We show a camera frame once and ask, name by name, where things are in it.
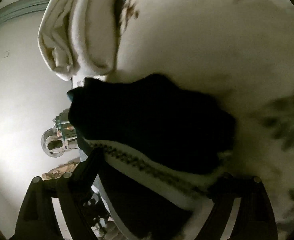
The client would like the black patterned-waistband underwear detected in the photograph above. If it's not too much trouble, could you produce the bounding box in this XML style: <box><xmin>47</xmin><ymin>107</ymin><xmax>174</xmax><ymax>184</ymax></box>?
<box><xmin>68</xmin><ymin>74</ymin><xmax>237</xmax><ymax>239</ymax></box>

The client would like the folded cream towel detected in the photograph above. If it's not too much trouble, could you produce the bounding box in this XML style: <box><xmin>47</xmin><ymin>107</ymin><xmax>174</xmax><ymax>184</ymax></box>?
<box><xmin>68</xmin><ymin>0</ymin><xmax>117</xmax><ymax>76</ymax></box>

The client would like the floral cream bed blanket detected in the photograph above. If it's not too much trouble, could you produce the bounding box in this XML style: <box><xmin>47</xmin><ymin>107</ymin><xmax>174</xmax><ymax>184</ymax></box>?
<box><xmin>108</xmin><ymin>0</ymin><xmax>294</xmax><ymax>239</ymax></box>

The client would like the folded white cloth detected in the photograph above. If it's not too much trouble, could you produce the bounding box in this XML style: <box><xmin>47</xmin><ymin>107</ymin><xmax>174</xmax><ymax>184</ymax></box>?
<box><xmin>38</xmin><ymin>0</ymin><xmax>75</xmax><ymax>81</ymax></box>

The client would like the striped curtain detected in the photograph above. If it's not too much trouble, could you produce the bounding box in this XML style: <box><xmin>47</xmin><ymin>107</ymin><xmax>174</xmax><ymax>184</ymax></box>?
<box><xmin>0</xmin><ymin>0</ymin><xmax>50</xmax><ymax>25</ymax></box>

